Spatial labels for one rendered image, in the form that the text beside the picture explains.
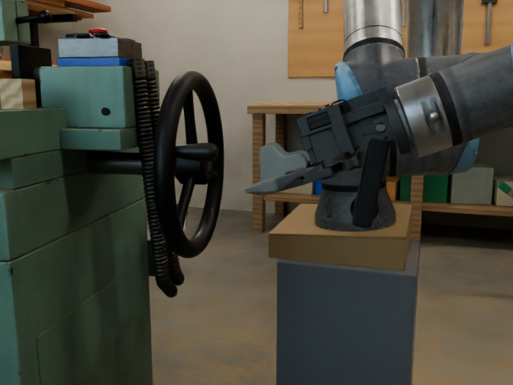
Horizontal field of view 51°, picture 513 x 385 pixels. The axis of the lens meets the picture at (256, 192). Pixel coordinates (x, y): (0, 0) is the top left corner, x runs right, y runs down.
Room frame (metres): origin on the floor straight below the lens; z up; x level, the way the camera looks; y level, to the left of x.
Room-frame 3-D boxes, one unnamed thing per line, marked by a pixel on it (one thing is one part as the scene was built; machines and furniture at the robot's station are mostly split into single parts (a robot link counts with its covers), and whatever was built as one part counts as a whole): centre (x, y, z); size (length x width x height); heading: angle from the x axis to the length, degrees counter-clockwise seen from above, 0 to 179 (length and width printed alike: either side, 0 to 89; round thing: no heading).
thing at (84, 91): (0.86, 0.24, 0.91); 0.15 x 0.14 x 0.09; 169
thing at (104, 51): (0.86, 0.24, 0.99); 0.13 x 0.11 x 0.06; 169
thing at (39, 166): (0.88, 0.37, 0.82); 0.40 x 0.21 x 0.04; 169
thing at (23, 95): (0.74, 0.32, 0.92); 0.04 x 0.03 x 0.04; 176
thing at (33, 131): (0.88, 0.33, 0.87); 0.61 x 0.30 x 0.06; 169
